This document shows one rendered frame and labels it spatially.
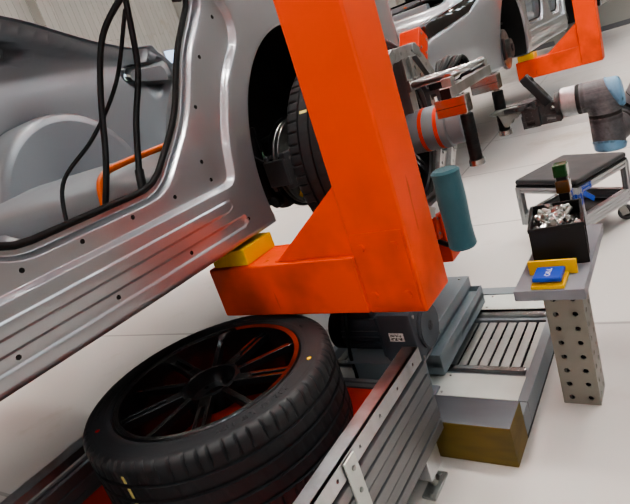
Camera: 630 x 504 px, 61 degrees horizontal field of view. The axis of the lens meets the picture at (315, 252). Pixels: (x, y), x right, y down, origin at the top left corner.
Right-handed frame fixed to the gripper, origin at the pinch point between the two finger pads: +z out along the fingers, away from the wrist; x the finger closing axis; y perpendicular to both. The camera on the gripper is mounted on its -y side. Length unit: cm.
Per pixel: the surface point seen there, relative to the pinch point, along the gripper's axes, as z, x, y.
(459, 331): 21, -25, 69
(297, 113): 45, -44, -20
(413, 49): 18.3, -9.5, -27.0
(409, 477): 11, -95, 68
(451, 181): 7.5, -32.4, 12.3
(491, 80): -1.7, -2.5, -10.4
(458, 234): 9.1, -33.1, 29.2
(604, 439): -26, -57, 83
